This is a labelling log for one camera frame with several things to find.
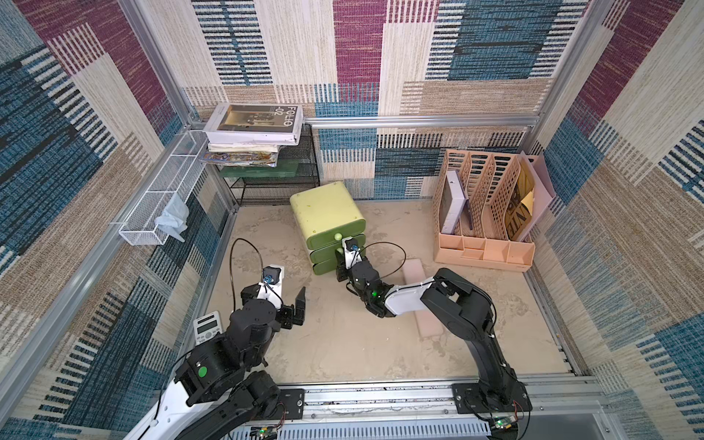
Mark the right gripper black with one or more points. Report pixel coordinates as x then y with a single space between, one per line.
348 269

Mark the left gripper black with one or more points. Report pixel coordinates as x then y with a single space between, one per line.
287 317

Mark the green top drawer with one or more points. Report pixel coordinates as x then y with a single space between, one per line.
318 238

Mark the green drawer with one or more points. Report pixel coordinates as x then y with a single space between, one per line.
326 266
318 238
328 252

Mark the green three-drawer cabinet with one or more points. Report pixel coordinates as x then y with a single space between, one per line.
325 206

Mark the pink sponge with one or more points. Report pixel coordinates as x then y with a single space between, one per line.
428 325
413 271

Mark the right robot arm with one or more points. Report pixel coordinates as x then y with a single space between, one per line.
466 311

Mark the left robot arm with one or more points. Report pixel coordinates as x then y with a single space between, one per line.
221 383

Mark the green bottom drawer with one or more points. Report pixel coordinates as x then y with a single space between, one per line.
326 266

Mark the green middle drawer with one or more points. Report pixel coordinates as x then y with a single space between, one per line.
328 252

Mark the white calculator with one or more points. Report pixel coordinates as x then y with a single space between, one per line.
207 326

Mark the white book in organizer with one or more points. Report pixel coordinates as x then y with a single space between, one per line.
452 203

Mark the green tray on shelf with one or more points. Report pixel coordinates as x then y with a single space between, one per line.
284 169

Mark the pink desk file organizer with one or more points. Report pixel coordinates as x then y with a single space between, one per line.
480 238

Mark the crumpled white cloth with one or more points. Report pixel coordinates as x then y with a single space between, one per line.
173 219

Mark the stack of magazines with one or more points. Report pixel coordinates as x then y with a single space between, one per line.
240 155

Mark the yellow brown magazine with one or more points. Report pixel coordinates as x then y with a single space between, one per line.
521 204

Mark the large white book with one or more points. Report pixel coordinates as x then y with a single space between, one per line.
272 124

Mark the pink folder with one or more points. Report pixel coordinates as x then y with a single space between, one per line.
543 191

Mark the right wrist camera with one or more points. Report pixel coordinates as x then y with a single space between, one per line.
351 252

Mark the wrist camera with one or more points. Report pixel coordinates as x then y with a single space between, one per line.
270 286
351 252

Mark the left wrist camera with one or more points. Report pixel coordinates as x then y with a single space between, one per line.
270 286

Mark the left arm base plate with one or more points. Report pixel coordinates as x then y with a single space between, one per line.
288 405

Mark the aluminium front rail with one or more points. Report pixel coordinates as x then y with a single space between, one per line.
564 407

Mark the black wire shelf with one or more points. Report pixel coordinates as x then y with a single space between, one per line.
277 191

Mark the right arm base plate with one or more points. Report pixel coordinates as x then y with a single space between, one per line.
478 398

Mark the white wire basket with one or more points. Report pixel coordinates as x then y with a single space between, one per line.
175 178

